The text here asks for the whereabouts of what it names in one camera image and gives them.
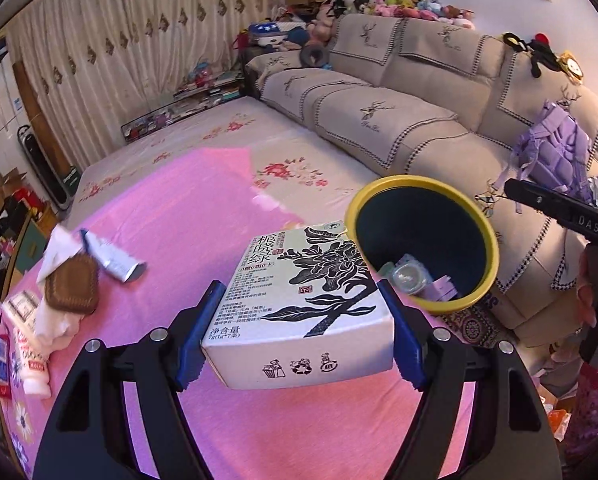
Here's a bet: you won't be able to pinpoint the small blue packet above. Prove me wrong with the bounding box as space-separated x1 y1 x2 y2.
0 336 12 387

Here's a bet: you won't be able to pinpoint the pink drink carton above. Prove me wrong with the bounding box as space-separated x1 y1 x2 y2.
431 275 460 302

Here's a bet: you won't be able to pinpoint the beige patterned curtain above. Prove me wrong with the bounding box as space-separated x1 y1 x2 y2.
6 0 300 151

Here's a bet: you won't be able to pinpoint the patterned floor rug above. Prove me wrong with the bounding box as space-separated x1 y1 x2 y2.
449 305 510 347

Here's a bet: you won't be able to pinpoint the low shelf with books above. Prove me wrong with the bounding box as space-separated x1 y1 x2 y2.
121 72 247 141

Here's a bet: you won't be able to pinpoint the floral bed sheet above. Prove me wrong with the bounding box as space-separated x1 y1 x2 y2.
61 95 380 241

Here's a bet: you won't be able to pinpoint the pink tablecloth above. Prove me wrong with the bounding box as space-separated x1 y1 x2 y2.
0 147 480 480

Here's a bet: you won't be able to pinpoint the red box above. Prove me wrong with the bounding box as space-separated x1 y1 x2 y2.
9 187 47 218

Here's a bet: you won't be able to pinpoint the person's floral pants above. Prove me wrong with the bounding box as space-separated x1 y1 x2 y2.
564 355 598 461

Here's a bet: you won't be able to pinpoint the crumpled white tissue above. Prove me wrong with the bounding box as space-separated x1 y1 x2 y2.
34 225 100 352

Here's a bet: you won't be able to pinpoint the open cardboard box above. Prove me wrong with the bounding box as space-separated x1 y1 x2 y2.
0 170 30 201

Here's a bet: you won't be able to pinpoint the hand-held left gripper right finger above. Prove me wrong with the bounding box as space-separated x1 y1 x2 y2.
376 277 564 480

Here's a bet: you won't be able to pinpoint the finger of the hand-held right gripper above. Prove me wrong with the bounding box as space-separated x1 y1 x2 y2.
504 178 598 247

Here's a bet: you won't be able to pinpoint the dark bin with yellow rim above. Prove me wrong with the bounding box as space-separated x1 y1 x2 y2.
345 175 500 317

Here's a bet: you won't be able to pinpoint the black yellow plush toy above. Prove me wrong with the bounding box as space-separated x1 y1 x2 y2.
501 32 587 86

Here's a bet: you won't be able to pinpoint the person's right hand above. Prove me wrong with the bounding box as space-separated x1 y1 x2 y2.
576 249 598 328

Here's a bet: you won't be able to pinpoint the black tower fan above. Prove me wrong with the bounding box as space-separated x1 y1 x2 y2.
18 125 74 211

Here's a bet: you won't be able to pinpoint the pile of plush toys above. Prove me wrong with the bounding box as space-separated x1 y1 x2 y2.
249 0 477 53

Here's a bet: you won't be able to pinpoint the beige sofa with deer covers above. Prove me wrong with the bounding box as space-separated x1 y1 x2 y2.
244 12 598 346

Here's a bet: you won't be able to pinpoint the white tube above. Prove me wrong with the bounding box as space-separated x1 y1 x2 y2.
80 229 147 283

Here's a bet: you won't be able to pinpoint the purple backpack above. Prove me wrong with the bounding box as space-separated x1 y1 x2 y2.
499 101 597 216

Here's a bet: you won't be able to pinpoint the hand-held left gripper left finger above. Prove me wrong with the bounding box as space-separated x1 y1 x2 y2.
31 279 228 480

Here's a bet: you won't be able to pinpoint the grey neck pillow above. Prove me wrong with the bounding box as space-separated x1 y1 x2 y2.
299 40 332 68

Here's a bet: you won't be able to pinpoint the white floral printed box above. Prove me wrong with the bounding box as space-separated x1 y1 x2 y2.
200 220 396 391

